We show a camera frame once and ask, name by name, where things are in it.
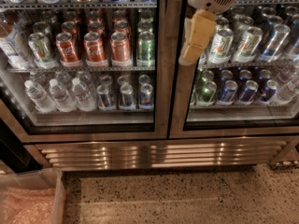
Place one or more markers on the glass fridge door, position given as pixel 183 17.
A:
pixel 79 17
pixel 204 121

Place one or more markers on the water bottle left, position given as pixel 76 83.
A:
pixel 39 96

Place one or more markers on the red cola can middle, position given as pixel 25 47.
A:
pixel 95 52

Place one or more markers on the red cola can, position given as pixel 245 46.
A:
pixel 95 52
pixel 67 48

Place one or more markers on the white green soda can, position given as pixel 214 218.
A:
pixel 41 47

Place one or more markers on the clear plastic storage bin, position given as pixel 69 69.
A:
pixel 43 179

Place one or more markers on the water bottle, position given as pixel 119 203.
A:
pixel 39 96
pixel 61 96
pixel 83 95

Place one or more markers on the water bottle middle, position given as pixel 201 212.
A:
pixel 61 96

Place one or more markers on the blue can lower right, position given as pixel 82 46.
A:
pixel 267 91

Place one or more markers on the water bottle right fridge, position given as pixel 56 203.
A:
pixel 288 91

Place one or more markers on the energy drink can left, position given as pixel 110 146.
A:
pixel 106 100

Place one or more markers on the blue can lower middle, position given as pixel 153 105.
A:
pixel 247 93

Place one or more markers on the pink bubble wrap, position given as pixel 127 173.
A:
pixel 27 206

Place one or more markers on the red cola can left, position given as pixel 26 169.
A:
pixel 67 48

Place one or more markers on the blue can lower left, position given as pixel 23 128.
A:
pixel 228 92

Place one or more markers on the energy drink can middle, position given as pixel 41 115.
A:
pixel 127 97

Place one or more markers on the green can lower shelf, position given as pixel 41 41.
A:
pixel 205 92

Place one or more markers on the large labelled drink bottle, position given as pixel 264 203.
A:
pixel 13 44

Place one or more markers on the steel fridge vent grille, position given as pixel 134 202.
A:
pixel 123 155

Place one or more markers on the white soda can right fridge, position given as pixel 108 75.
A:
pixel 220 47

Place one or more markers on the silver blue tall can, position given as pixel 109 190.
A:
pixel 270 49

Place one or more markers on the energy drink can right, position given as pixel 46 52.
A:
pixel 146 96

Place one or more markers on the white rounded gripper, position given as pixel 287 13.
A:
pixel 200 26

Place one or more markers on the energy drink can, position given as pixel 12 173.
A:
pixel 106 100
pixel 127 97
pixel 146 96

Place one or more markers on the water bottle right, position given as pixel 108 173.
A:
pixel 83 95

